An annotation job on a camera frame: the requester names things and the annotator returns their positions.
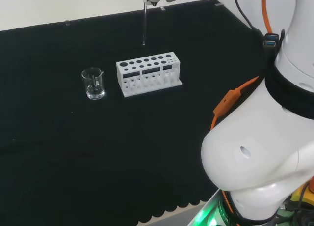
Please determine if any white test tube rack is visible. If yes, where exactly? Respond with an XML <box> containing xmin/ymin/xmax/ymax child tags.
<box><xmin>115</xmin><ymin>51</ymin><xmax>183</xmax><ymax>99</ymax></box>

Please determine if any clear glass rod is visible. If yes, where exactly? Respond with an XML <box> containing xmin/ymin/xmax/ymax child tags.
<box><xmin>142</xmin><ymin>1</ymin><xmax>148</xmax><ymax>46</ymax></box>

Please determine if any black bench cloth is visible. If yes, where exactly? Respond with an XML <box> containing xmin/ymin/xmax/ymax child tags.
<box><xmin>0</xmin><ymin>0</ymin><xmax>270</xmax><ymax>226</ymax></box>

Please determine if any clear glass beaker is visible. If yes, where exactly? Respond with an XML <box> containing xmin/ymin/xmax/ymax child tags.
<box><xmin>81</xmin><ymin>67</ymin><xmax>106</xmax><ymax>101</ymax></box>

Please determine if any yellow stop button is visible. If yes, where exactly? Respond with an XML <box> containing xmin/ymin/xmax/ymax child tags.
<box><xmin>290</xmin><ymin>176</ymin><xmax>314</xmax><ymax>209</ymax></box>

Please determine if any orange robot cable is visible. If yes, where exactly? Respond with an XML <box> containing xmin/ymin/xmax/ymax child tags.
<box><xmin>210</xmin><ymin>0</ymin><xmax>274</xmax><ymax>131</ymax></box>

